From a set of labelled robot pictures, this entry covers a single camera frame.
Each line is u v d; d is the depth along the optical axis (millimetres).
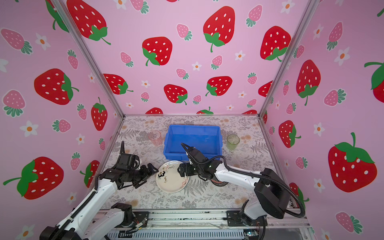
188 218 757
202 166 633
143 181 798
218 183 770
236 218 733
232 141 1037
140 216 750
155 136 1141
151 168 745
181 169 730
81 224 418
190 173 726
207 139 1072
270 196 427
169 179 860
